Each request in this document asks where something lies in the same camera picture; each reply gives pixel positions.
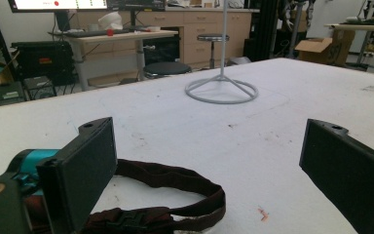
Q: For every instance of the small red object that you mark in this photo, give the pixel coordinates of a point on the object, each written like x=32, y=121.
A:
x=110, y=32

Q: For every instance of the black equipment case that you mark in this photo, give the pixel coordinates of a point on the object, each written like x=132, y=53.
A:
x=42, y=60

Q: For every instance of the white crumpled cloth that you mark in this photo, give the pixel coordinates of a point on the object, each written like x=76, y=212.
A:
x=111, y=21

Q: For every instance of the white side table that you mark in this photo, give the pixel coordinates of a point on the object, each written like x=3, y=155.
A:
x=370, y=28

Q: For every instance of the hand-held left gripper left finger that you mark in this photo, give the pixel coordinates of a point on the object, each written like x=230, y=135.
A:
x=81, y=169

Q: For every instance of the black keyboard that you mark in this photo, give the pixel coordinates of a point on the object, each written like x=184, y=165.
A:
x=91, y=32

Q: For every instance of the open cardboard box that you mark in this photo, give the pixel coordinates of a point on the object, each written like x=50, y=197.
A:
x=324, y=48

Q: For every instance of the white metal stand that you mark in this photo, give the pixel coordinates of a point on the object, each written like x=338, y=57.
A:
x=223, y=48

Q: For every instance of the computer monitor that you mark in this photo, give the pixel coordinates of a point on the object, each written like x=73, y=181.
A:
x=61, y=4

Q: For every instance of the wooden desk with grey legs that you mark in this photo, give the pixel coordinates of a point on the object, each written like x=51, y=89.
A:
x=126, y=36

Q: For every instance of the small black box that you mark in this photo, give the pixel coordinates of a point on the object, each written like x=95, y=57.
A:
x=40, y=87

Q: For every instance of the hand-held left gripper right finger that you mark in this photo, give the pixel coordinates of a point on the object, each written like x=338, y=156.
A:
x=347, y=172

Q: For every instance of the black box with label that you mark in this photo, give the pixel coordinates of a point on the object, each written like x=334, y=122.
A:
x=6, y=94

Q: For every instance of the wooden drawer cabinet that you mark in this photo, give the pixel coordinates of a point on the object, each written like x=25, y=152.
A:
x=198, y=29

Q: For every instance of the black round stool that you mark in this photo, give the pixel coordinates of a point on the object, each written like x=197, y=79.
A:
x=167, y=68
x=213, y=37

